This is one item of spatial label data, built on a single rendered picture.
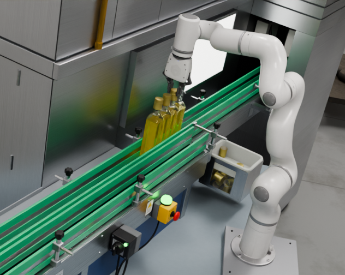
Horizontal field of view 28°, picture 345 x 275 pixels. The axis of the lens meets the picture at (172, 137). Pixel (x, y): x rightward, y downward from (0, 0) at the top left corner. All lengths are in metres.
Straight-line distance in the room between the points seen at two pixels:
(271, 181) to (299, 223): 2.04
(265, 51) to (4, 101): 0.95
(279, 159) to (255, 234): 0.34
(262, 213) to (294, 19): 1.24
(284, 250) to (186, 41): 0.99
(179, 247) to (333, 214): 2.14
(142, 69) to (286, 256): 0.99
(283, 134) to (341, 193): 2.60
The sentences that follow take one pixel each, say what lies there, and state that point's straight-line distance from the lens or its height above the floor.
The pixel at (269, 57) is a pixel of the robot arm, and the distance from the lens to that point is 2.49.
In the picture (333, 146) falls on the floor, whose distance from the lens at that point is 5.76.
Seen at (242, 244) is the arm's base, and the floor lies 0.82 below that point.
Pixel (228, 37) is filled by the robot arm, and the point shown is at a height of 1.65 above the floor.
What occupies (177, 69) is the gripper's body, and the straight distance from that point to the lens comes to 2.74.
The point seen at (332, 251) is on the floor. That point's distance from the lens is 4.50.
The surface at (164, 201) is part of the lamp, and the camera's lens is 2.67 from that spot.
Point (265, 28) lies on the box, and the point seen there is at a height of 1.32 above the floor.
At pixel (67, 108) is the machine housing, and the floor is 1.36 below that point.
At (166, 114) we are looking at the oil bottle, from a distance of 2.77.
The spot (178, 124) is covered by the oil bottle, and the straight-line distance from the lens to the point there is 2.91.
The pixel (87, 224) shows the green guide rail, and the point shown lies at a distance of 2.32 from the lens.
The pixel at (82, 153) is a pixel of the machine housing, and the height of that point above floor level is 1.11.
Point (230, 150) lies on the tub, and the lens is 3.20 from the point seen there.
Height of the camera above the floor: 2.50
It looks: 29 degrees down
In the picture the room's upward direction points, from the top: 12 degrees clockwise
